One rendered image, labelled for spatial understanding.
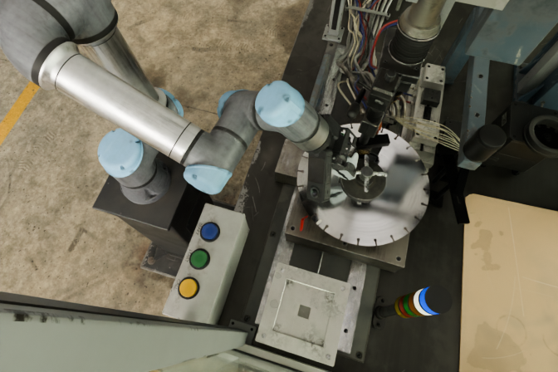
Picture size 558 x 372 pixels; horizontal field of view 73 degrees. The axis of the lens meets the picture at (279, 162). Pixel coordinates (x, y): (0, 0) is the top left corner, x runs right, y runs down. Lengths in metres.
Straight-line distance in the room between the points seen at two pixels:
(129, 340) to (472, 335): 1.00
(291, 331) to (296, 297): 0.07
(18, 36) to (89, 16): 0.13
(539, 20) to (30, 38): 0.85
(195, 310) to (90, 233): 1.24
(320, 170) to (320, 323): 0.36
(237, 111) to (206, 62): 1.72
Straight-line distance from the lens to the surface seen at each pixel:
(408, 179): 0.99
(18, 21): 0.76
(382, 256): 1.02
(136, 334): 0.27
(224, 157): 0.67
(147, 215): 1.19
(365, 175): 0.91
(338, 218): 0.92
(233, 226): 0.96
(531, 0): 0.80
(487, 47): 0.87
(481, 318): 1.19
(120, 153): 1.03
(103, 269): 2.03
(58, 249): 2.16
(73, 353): 0.21
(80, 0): 0.79
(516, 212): 1.31
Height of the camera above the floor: 1.82
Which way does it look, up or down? 65 degrees down
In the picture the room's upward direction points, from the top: 1 degrees counter-clockwise
